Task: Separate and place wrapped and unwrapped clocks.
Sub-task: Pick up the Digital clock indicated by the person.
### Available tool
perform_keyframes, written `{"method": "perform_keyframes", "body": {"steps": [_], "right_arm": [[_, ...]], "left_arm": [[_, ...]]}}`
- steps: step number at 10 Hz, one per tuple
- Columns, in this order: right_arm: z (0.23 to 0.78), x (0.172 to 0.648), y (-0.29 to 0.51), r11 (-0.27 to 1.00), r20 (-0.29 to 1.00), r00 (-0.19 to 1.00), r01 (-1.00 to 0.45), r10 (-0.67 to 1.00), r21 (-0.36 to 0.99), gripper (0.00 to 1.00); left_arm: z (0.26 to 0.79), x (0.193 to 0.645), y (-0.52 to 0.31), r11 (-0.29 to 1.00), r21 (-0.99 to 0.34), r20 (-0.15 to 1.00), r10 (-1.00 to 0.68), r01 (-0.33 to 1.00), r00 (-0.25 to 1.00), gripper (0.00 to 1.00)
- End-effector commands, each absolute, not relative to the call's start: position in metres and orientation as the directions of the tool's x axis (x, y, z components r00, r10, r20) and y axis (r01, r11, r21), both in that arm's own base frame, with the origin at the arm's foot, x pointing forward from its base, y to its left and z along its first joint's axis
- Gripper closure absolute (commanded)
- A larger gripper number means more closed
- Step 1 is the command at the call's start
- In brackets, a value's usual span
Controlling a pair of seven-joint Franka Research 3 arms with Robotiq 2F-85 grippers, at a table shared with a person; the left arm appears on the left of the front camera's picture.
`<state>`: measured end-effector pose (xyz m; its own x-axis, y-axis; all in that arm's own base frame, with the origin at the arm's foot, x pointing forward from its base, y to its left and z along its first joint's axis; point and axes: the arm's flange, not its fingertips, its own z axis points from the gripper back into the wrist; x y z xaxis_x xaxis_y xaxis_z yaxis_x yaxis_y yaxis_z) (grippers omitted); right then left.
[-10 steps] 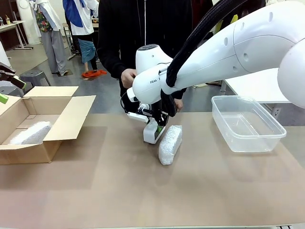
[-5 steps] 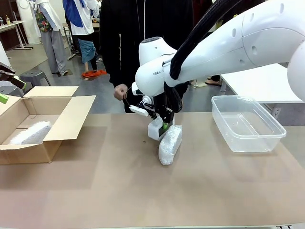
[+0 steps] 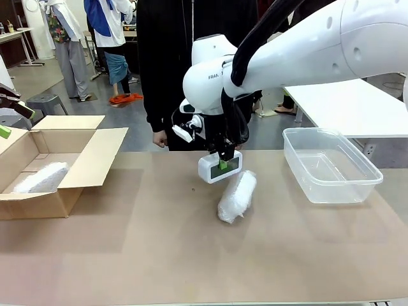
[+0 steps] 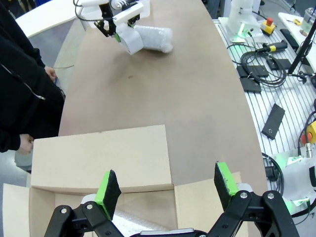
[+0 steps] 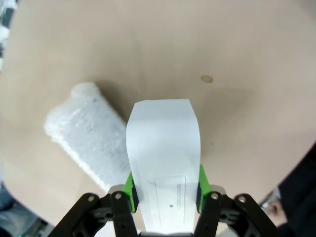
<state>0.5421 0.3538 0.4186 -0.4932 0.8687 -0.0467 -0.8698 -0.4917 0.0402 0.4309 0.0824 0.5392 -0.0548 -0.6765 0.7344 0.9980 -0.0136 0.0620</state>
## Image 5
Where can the bubble-wrapped white clock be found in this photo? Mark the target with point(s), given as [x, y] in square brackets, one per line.
[89, 128]

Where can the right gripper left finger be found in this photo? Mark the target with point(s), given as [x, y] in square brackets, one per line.
[119, 209]

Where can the person's left hand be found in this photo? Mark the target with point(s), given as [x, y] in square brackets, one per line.
[275, 208]

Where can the person in black zip jacket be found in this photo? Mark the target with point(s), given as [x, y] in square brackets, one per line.
[303, 185]

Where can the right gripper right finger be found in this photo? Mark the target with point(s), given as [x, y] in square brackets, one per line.
[211, 212]

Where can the unwrapped white clock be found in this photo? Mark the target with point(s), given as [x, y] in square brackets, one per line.
[163, 138]

